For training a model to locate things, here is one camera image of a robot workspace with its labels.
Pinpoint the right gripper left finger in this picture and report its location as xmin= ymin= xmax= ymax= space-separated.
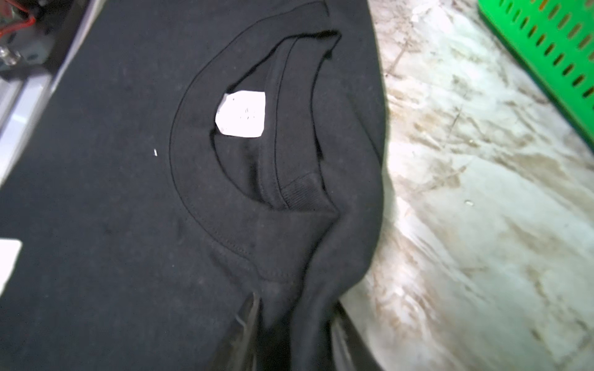
xmin=207 ymin=293 xmax=261 ymax=371

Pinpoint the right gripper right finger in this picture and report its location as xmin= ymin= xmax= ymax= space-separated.
xmin=330 ymin=302 xmax=382 ymax=371

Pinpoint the black t-shirt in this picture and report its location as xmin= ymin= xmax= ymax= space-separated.
xmin=1 ymin=1 xmax=386 ymax=370

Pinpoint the green plastic basket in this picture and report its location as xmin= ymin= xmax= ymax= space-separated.
xmin=477 ymin=0 xmax=593 ymax=146

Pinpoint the white paper label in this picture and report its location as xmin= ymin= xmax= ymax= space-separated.
xmin=0 ymin=238 xmax=23 ymax=294

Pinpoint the aluminium rail frame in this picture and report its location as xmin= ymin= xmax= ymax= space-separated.
xmin=1 ymin=1 xmax=105 ymax=181

